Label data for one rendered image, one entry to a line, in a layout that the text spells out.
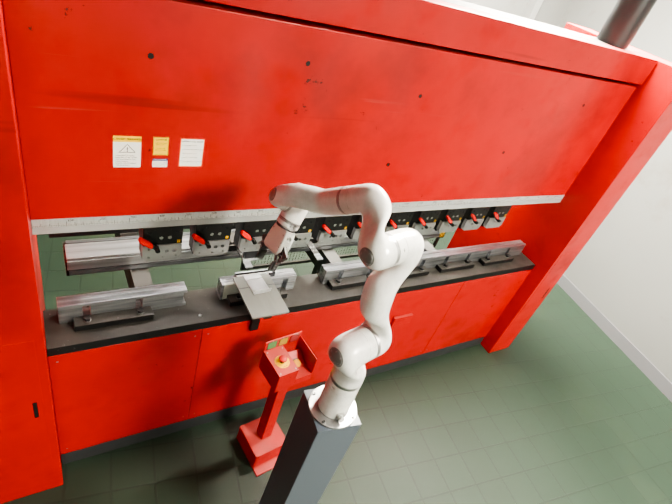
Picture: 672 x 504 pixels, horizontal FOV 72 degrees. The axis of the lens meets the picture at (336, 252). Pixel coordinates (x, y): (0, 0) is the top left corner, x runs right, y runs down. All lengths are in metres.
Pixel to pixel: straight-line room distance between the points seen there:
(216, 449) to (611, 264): 3.93
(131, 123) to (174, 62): 0.24
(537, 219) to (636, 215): 1.62
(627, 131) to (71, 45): 2.86
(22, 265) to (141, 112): 0.58
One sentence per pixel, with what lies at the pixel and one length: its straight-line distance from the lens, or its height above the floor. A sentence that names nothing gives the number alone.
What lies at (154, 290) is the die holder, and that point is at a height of 0.97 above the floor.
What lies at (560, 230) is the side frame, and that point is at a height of 1.19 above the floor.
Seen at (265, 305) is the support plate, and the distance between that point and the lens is 2.12.
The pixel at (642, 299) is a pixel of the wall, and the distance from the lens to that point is 5.03.
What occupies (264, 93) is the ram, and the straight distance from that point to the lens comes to 1.73.
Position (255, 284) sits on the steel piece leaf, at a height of 1.00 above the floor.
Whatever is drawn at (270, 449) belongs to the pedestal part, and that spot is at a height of 0.12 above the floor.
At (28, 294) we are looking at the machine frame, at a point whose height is 1.27.
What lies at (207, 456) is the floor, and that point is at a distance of 2.81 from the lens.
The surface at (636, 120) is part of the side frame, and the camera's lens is 3.30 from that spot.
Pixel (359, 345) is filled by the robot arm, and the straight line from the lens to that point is 1.51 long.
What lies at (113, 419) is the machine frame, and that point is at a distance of 2.59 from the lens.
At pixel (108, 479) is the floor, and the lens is 2.77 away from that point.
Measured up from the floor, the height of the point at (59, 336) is 0.88.
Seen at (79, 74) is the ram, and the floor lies 1.90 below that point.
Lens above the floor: 2.48
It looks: 35 degrees down
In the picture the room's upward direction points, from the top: 20 degrees clockwise
